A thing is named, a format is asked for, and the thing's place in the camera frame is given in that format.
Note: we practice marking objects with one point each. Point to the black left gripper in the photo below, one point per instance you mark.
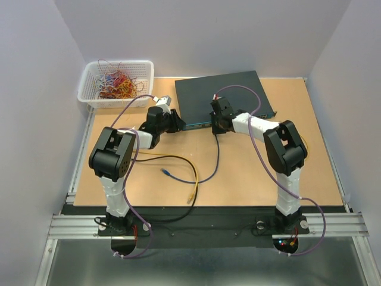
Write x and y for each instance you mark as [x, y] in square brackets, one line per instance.
[177, 124]

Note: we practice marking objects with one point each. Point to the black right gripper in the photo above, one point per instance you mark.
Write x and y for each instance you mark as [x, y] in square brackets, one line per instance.
[216, 130]

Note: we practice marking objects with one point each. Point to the black ethernet cable teal plug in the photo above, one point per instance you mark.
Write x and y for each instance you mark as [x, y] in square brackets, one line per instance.
[162, 180]

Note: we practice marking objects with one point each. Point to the yellow ethernet cable long loop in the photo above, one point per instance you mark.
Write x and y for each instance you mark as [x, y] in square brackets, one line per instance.
[306, 146]

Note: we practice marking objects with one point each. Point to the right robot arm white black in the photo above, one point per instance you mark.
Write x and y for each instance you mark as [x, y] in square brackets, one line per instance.
[285, 149]

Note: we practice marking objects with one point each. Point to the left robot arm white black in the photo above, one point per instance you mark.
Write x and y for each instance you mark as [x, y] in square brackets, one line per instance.
[112, 153]

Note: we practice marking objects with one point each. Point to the white perforated plastic basket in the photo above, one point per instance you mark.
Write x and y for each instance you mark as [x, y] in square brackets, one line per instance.
[114, 84]

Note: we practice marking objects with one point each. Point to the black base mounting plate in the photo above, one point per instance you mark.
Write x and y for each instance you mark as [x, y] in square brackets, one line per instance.
[218, 227]

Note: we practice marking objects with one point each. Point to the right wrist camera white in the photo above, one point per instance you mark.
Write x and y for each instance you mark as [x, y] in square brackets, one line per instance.
[215, 97]

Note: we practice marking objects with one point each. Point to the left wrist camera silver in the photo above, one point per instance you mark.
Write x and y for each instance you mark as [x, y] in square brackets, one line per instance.
[164, 103]

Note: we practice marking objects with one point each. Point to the aluminium rail frame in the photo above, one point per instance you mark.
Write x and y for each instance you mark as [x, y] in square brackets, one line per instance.
[218, 189]

